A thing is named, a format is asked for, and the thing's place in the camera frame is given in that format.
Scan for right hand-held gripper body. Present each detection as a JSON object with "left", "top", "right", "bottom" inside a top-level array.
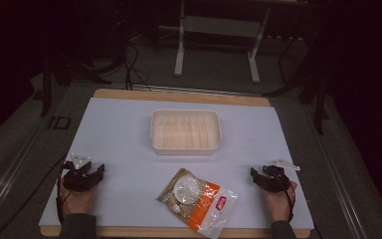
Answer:
[{"left": 258, "top": 158, "right": 301, "bottom": 193}]

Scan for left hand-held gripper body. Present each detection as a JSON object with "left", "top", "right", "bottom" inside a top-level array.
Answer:
[{"left": 63, "top": 152, "right": 97, "bottom": 193}]

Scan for orange and clear snack bag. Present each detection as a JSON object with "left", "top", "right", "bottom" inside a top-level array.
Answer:
[{"left": 156, "top": 167, "right": 239, "bottom": 239}]

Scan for cream plastic tray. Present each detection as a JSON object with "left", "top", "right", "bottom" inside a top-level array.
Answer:
[{"left": 149, "top": 109, "right": 223, "bottom": 156}]

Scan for person's left hand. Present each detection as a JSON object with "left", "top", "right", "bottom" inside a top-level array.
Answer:
[{"left": 57, "top": 178, "right": 99, "bottom": 217}]

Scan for person's right hand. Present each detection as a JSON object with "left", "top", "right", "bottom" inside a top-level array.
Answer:
[{"left": 262, "top": 180, "right": 298, "bottom": 223}]

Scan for white table mat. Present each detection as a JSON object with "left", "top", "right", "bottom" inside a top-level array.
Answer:
[{"left": 38, "top": 97, "right": 315, "bottom": 231}]

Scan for black stand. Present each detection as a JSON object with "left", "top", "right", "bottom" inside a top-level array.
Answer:
[
  {"left": 33, "top": 49, "right": 113, "bottom": 118},
  {"left": 262, "top": 33, "right": 332, "bottom": 135}
]

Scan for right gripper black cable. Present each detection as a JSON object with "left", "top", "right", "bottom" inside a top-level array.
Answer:
[{"left": 280, "top": 175, "right": 296, "bottom": 223}]

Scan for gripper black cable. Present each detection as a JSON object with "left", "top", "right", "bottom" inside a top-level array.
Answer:
[
  {"left": 55, "top": 165, "right": 73, "bottom": 225},
  {"left": 280, "top": 175, "right": 296, "bottom": 223}
]

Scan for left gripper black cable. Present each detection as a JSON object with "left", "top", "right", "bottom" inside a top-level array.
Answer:
[{"left": 55, "top": 165, "right": 73, "bottom": 225}]

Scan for black rectangular floor bracket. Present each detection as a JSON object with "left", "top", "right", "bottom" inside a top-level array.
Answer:
[{"left": 48, "top": 116, "right": 72, "bottom": 130}]

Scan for metal floor rail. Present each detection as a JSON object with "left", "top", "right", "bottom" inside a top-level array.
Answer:
[
  {"left": 302, "top": 99, "right": 371, "bottom": 239},
  {"left": 0, "top": 109, "right": 59, "bottom": 227}
]

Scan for black floor cables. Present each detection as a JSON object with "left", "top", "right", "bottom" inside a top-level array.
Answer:
[{"left": 79, "top": 33, "right": 153, "bottom": 93}]

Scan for white metal desk frame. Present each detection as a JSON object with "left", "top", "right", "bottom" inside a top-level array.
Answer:
[{"left": 173, "top": 0, "right": 273, "bottom": 85}]

